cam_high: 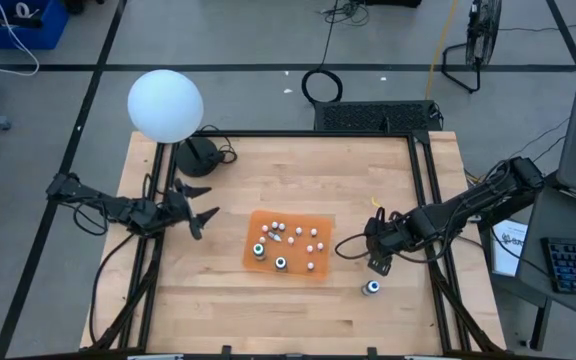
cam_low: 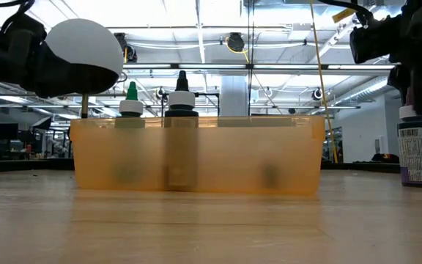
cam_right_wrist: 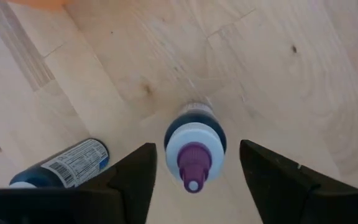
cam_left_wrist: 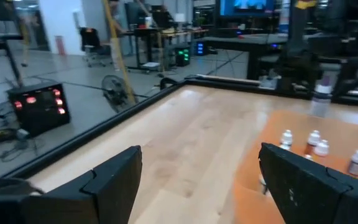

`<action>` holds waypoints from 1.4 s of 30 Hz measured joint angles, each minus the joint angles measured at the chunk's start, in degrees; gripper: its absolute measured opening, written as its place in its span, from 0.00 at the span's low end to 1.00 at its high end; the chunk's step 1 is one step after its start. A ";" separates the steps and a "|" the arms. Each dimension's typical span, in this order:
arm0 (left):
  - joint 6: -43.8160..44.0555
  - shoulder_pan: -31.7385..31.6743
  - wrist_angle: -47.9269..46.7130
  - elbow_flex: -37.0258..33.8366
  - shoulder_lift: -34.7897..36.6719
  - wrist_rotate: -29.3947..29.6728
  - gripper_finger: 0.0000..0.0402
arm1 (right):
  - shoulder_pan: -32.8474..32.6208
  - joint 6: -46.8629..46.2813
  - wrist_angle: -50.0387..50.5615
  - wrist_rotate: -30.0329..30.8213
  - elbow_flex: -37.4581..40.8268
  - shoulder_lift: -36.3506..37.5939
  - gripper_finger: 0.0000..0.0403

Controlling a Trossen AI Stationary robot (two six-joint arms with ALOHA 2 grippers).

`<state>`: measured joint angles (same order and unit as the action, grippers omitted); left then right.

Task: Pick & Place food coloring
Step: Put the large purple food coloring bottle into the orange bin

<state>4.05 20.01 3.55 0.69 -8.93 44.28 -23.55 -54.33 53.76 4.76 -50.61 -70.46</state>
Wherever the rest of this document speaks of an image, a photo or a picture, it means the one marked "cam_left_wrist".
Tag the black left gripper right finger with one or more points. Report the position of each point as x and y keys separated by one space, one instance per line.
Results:
x=309 y=199

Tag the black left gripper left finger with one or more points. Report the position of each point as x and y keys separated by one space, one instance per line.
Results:
x=110 y=186

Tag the small dark food coloring bottle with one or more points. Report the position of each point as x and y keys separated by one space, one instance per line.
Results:
x=322 y=147

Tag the small red food coloring bottle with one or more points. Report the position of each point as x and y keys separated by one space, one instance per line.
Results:
x=313 y=138

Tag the small blue food coloring bottle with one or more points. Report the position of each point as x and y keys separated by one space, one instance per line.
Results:
x=286 y=137

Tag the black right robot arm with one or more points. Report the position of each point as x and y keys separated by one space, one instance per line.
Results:
x=297 y=56

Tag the large purple food coloring bottle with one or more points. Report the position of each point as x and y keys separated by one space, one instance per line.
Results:
x=320 y=104

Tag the orange translucent plastic bin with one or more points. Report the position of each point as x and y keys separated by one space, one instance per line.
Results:
x=291 y=121

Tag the black floor fan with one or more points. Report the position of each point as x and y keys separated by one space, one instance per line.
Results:
x=115 y=91

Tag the black computer tower red lights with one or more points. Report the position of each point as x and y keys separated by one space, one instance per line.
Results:
x=39 y=115

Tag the white flat paper stack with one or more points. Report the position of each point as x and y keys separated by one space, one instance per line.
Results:
x=151 y=65

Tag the computer tower green lights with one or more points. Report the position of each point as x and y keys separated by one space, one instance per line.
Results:
x=182 y=57

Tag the black office chair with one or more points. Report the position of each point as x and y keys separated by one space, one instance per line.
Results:
x=90 y=39

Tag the red white striped sign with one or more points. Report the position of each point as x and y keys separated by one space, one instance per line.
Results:
x=60 y=45

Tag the black standing desk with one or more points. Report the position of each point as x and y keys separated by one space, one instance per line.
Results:
x=145 y=31

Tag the computer tower blue lights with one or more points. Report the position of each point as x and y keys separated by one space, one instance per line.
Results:
x=200 y=48

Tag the dark grey desk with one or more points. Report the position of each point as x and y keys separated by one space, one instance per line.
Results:
x=244 y=40

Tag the wooden top desk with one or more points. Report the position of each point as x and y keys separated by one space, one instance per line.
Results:
x=185 y=32

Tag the person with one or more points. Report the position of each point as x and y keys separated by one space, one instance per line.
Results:
x=117 y=12

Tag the small white table lamp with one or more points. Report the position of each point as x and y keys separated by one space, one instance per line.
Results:
x=179 y=17

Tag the yellow tag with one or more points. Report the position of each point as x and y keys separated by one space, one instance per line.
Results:
x=304 y=3

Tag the large blue display screen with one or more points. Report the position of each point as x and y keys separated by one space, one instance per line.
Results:
x=247 y=6

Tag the black aluminium table frame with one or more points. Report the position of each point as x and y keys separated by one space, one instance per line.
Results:
x=104 y=127

